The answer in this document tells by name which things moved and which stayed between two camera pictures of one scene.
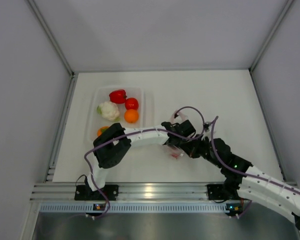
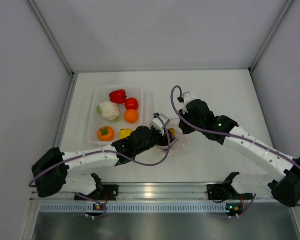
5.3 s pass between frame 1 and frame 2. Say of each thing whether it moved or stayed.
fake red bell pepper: stayed
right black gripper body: moved
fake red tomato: stayed
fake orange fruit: stayed
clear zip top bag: moved
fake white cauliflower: stayed
